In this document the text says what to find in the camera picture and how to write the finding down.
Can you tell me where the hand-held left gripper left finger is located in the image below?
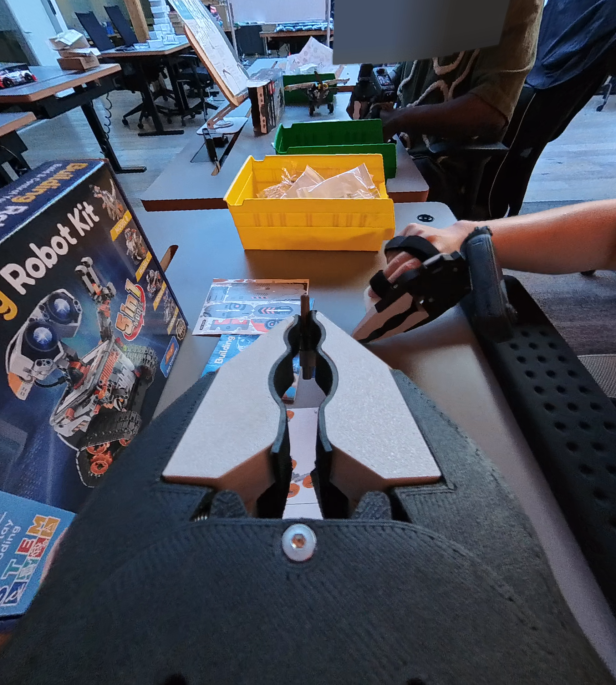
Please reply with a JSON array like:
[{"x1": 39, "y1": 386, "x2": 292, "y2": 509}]
[{"x1": 161, "y1": 315, "x2": 295, "y2": 519}]

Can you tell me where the grey desk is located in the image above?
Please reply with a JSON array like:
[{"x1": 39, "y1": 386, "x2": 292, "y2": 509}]
[{"x1": 137, "y1": 202, "x2": 616, "y2": 685}]

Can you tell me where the cardboard box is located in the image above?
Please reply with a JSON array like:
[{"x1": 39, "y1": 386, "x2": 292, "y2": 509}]
[{"x1": 48, "y1": 29, "x2": 101, "y2": 71}]

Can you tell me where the grey chair seat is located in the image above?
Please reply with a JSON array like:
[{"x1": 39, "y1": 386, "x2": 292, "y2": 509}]
[{"x1": 578, "y1": 353, "x2": 616, "y2": 419}]

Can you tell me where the whiteboard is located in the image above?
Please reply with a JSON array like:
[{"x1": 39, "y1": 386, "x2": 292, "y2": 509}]
[{"x1": 230, "y1": 0, "x2": 333, "y2": 25}]

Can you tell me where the person's right forearm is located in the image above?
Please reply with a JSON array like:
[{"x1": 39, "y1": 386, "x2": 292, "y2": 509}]
[{"x1": 465, "y1": 194, "x2": 616, "y2": 272}]

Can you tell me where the brick plane model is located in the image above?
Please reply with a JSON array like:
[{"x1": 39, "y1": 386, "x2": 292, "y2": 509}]
[{"x1": 284, "y1": 70, "x2": 351, "y2": 116}]

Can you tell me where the grey orange sticker sheet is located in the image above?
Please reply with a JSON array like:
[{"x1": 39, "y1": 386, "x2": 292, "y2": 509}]
[{"x1": 193, "y1": 278, "x2": 311, "y2": 337}]

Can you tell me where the white open instruction booklet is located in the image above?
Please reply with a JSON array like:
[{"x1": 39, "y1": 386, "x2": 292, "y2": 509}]
[{"x1": 281, "y1": 407, "x2": 324, "y2": 519}]

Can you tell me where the red black toy car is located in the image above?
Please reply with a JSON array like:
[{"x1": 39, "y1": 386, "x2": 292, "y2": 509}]
[{"x1": 0, "y1": 61, "x2": 37, "y2": 90}]

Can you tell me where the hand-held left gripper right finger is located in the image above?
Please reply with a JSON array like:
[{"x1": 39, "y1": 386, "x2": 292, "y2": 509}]
[{"x1": 310, "y1": 313, "x2": 443, "y2": 519}]

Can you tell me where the dark kit box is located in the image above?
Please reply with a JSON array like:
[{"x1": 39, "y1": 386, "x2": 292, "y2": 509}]
[{"x1": 247, "y1": 80, "x2": 286, "y2": 135}]

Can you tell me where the long wooden-top desk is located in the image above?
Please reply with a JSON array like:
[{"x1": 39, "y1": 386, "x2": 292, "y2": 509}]
[{"x1": 0, "y1": 63, "x2": 147, "y2": 175}]

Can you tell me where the person's right hand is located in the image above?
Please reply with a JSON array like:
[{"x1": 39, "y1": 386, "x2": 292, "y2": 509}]
[{"x1": 368, "y1": 220, "x2": 472, "y2": 299}]

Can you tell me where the white printed sheet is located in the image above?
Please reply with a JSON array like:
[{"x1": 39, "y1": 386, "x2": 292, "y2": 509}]
[{"x1": 286, "y1": 37, "x2": 336, "y2": 73}]

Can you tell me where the clear plastic parts bag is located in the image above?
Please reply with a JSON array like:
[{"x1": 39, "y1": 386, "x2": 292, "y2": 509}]
[
  {"x1": 257, "y1": 166, "x2": 309, "y2": 199},
  {"x1": 286, "y1": 163, "x2": 381, "y2": 200}
]

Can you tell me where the blue kit manual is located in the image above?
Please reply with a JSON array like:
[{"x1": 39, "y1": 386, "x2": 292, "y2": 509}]
[{"x1": 201, "y1": 334, "x2": 309, "y2": 405}]

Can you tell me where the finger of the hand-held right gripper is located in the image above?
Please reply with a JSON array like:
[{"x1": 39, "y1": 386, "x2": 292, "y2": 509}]
[
  {"x1": 357, "y1": 293, "x2": 430, "y2": 331},
  {"x1": 351, "y1": 316, "x2": 433, "y2": 344}
]

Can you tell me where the blue robot kit box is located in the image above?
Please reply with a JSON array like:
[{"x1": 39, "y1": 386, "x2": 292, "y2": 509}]
[{"x1": 0, "y1": 159, "x2": 189, "y2": 638}]

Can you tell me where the black axle rod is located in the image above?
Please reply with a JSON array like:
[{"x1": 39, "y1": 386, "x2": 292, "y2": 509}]
[{"x1": 298, "y1": 294, "x2": 315, "y2": 381}]

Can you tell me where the green plastic bin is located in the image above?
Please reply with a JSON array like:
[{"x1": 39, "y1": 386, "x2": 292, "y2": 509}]
[{"x1": 274, "y1": 119, "x2": 397, "y2": 181}]

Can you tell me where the yellow plastic bin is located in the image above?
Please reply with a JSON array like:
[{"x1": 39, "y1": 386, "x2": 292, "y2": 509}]
[{"x1": 224, "y1": 153, "x2": 396, "y2": 251}]

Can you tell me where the tilted wooden board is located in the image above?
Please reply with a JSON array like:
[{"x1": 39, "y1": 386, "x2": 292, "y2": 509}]
[{"x1": 182, "y1": 0, "x2": 251, "y2": 132}]

